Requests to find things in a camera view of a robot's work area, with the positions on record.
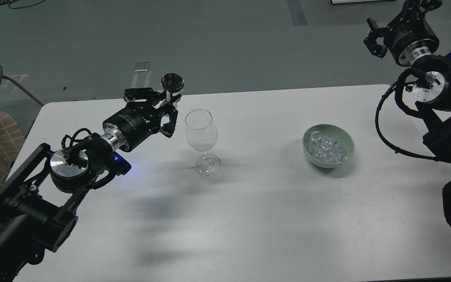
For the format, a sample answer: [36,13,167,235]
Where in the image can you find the black floor cables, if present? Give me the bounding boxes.
[0,0,46,16]

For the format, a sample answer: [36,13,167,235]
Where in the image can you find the green bowl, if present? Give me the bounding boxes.
[302,124,355,168]

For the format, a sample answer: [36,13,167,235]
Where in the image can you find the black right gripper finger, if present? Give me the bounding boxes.
[364,18,390,58]
[400,0,443,20]

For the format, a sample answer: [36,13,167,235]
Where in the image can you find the steel double jigger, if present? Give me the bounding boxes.
[161,73,185,102]

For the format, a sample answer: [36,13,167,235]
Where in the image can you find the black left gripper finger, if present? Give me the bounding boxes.
[159,94,182,138]
[124,88,165,107]

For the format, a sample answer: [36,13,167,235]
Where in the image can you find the pile of ice cubes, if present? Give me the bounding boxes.
[308,130,350,164]

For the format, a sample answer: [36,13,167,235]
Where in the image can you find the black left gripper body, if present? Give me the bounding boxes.
[102,101,170,152]

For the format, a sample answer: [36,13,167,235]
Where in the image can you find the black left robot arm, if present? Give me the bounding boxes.
[0,86,182,282]

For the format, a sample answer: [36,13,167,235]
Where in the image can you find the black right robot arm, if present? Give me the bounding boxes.
[363,0,451,164]

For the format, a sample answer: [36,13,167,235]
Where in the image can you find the grey floor plate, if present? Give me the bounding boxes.
[133,61,150,72]

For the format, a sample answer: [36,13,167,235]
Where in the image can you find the clear wine glass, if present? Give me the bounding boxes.
[185,109,221,176]

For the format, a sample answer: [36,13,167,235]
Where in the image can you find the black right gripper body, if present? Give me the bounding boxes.
[384,17,440,67]

